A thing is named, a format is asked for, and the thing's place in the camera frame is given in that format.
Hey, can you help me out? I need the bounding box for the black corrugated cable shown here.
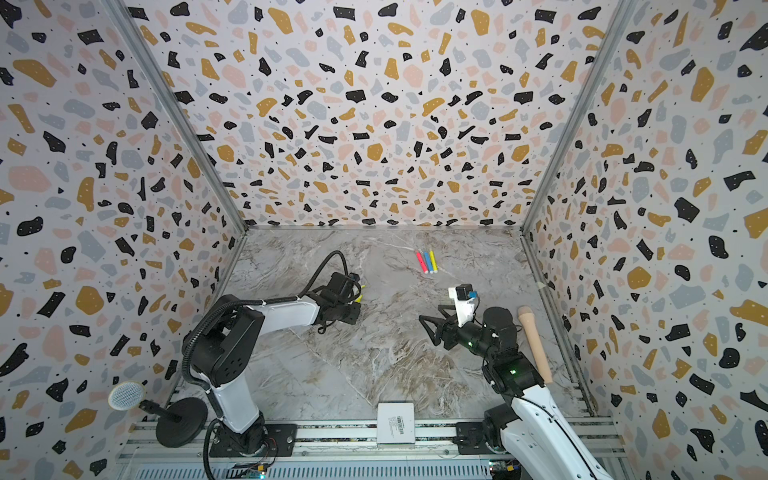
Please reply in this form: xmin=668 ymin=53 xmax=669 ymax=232
xmin=299 ymin=250 xmax=350 ymax=298

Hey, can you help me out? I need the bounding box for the wooden rolling pin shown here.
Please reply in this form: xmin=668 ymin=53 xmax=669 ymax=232
xmin=518 ymin=306 xmax=553 ymax=384

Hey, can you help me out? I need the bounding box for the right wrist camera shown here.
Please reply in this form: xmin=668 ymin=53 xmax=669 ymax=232
xmin=448 ymin=284 xmax=479 ymax=327

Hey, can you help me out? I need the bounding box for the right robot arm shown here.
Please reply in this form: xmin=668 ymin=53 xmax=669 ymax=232
xmin=418 ymin=305 xmax=610 ymax=479

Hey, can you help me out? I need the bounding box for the white box on rail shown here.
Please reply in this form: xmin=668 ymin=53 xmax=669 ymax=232
xmin=376 ymin=402 xmax=416 ymax=445

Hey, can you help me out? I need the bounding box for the black round stand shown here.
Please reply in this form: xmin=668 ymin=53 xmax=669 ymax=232
xmin=139 ymin=397 xmax=208 ymax=448

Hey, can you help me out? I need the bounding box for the blue highlighter pen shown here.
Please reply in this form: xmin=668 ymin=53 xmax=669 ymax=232
xmin=422 ymin=251 xmax=435 ymax=273

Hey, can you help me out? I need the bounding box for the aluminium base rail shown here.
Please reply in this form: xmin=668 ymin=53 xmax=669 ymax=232
xmin=116 ymin=416 xmax=625 ymax=480

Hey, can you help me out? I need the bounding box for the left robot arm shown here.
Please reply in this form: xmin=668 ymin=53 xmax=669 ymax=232
xmin=183 ymin=272 xmax=362 ymax=455

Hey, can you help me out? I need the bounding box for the pink highlighter pen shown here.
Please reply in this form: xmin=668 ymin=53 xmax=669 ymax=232
xmin=415 ymin=250 xmax=429 ymax=274

